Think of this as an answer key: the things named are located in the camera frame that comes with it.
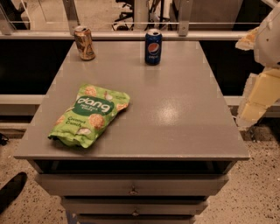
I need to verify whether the grey drawer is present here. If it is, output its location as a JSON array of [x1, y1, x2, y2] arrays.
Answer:
[[78, 214, 195, 224], [62, 199, 207, 215], [36, 174, 228, 196]]

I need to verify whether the grey drawer cabinet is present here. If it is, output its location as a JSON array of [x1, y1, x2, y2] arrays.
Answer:
[[13, 39, 251, 224]]

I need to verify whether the blue pepsi can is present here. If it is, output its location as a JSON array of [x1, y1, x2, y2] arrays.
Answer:
[[144, 29, 163, 66]]

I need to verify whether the top grey drawer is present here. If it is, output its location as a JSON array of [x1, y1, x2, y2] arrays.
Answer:
[[36, 174, 228, 196]]

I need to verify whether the grey metal railing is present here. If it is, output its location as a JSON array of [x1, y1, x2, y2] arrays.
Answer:
[[0, 0, 244, 40]]

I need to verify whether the gold brown soda can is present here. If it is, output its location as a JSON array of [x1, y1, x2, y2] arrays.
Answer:
[[74, 25, 95, 60]]

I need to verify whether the middle grey drawer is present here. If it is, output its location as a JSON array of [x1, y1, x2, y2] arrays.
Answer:
[[62, 199, 207, 215]]

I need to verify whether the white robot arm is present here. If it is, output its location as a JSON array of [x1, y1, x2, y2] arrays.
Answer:
[[235, 0, 280, 129]]

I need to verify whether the black office chair base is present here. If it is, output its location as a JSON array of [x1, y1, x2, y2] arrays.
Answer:
[[112, 0, 171, 32]]

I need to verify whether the bottom grey drawer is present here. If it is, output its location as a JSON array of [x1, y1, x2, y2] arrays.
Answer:
[[78, 214, 195, 224]]

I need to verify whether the green dang chips bag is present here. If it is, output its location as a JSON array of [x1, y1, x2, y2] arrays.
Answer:
[[48, 84, 130, 149]]

